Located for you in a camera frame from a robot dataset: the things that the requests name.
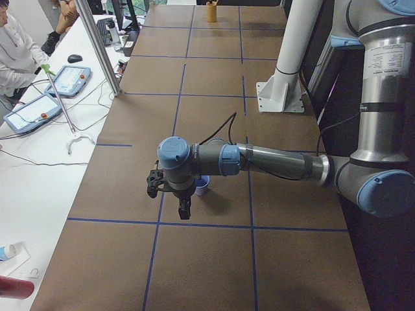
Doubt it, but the black computer mouse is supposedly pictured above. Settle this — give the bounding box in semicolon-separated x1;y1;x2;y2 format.
67;54;83;63

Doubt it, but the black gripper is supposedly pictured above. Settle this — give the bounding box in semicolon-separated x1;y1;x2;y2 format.
147;159;170;198

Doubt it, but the person in white shirt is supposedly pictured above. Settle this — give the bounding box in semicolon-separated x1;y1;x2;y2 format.
1;1;49;102

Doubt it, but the near teach pendant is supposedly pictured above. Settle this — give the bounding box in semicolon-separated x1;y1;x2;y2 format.
3;94;62;133

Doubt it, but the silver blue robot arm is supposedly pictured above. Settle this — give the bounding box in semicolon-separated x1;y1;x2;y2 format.
147;1;414;220

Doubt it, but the yellow wooden cup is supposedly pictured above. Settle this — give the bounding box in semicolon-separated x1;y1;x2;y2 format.
206;1;218;23

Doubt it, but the far teach pendant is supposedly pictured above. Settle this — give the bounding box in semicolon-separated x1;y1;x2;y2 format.
49;65;91;98

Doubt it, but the metal grabber stick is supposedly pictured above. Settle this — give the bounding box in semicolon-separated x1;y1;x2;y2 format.
41;64;96;155

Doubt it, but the white blue tape roll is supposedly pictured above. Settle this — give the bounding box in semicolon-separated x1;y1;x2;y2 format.
1;242;30;262

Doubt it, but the red cylinder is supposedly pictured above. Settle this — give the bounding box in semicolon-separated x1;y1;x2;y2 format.
0;276;34;299

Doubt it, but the blue plastic cup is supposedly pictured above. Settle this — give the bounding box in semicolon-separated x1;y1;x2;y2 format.
195;176;210;196

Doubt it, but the black keyboard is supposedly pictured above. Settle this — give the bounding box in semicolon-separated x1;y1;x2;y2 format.
96;18;113;47

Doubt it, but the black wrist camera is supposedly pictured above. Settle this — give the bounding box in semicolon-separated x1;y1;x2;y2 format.
178;193;191;220

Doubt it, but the teach pendant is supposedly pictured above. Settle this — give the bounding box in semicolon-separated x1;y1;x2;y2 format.
49;65;91;98
3;94;62;133

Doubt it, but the aluminium frame post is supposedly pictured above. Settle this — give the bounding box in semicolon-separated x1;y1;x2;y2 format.
75;0;121;97

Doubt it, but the white pedestal column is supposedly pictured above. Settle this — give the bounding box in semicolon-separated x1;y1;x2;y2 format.
256;0;322;113

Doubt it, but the clear water bottle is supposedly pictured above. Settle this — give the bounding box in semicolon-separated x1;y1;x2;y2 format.
107;21;123;52

